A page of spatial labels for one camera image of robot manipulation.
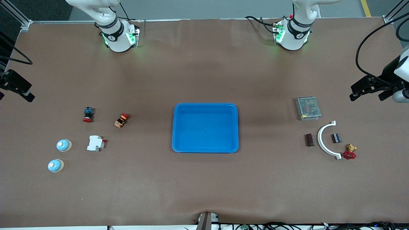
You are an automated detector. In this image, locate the blue bell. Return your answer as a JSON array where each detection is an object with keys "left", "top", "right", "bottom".
[
  {"left": 48, "top": 159, "right": 65, "bottom": 173},
  {"left": 56, "top": 139, "right": 72, "bottom": 152}
]

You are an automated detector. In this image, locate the blue plastic tray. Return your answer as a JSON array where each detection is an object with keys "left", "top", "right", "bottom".
[{"left": 172, "top": 103, "right": 239, "bottom": 153}]

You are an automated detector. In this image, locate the black left base cable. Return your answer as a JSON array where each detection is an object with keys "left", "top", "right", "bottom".
[{"left": 245, "top": 16, "right": 279, "bottom": 34}]

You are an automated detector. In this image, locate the brass valve with red handle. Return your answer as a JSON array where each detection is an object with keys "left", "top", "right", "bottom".
[{"left": 343, "top": 143, "right": 357, "bottom": 160}]

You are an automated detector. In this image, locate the metal mesh power supply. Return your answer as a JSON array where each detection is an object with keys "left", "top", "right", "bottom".
[{"left": 295, "top": 96, "right": 322, "bottom": 121}]

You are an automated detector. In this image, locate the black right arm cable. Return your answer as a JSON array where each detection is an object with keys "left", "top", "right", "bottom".
[{"left": 0, "top": 32, "right": 33, "bottom": 65}]

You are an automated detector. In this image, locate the red button with blue body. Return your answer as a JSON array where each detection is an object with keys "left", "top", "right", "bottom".
[{"left": 83, "top": 107, "right": 95, "bottom": 123}]

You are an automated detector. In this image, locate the black cable bundle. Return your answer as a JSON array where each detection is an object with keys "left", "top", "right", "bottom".
[{"left": 219, "top": 221, "right": 409, "bottom": 230}]

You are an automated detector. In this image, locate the white curved plastic bracket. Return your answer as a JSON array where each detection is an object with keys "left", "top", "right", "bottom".
[{"left": 317, "top": 120, "right": 342, "bottom": 160}]

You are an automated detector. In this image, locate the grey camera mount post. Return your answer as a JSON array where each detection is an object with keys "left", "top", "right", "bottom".
[{"left": 196, "top": 212, "right": 219, "bottom": 230}]

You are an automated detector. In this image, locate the aluminium frame post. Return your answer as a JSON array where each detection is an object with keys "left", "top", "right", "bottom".
[
  {"left": 382, "top": 0, "right": 409, "bottom": 24},
  {"left": 0, "top": 0, "right": 32, "bottom": 32}
]

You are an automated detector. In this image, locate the red and orange push switch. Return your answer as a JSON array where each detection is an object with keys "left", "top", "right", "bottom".
[{"left": 114, "top": 113, "right": 130, "bottom": 128}]

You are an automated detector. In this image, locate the black base cable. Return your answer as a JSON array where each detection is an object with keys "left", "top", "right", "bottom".
[
  {"left": 109, "top": 0, "right": 141, "bottom": 21},
  {"left": 245, "top": 16, "right": 279, "bottom": 34}
]

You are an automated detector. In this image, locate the white circuit breaker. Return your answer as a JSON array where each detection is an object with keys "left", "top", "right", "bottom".
[{"left": 87, "top": 135, "right": 107, "bottom": 152}]

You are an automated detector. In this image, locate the black right base cable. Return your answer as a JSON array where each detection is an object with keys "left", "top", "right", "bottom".
[{"left": 109, "top": 0, "right": 141, "bottom": 21}]

